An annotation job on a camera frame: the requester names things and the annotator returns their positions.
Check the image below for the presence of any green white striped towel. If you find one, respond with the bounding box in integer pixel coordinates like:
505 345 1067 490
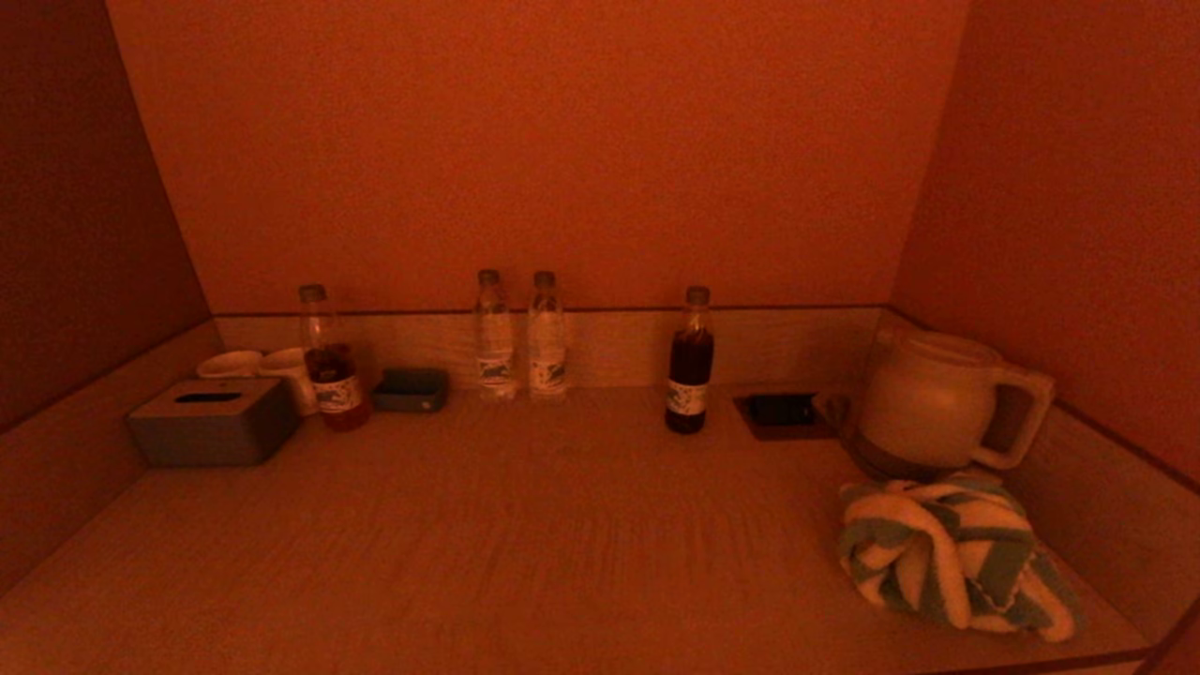
837 472 1087 644

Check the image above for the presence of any clear water bottle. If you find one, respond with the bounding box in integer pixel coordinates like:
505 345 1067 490
527 272 569 401
473 270 518 401

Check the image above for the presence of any full dark tea bottle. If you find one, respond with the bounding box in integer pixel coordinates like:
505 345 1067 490
666 287 715 435

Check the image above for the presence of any small teal tray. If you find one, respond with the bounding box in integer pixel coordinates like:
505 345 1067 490
372 367 451 413

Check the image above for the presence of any dark pop-up power socket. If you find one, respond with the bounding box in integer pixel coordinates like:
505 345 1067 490
734 393 835 442

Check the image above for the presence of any part-empty amber tea bottle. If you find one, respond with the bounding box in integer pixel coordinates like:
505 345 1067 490
298 284 371 432

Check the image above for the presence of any white ceramic cup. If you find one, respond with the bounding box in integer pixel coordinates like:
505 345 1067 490
196 351 263 380
259 348 318 417

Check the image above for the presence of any cream electric kettle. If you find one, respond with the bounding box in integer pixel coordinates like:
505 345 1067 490
856 328 1057 472

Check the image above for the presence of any grey-blue tissue box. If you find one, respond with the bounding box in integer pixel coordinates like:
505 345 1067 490
127 378 301 468

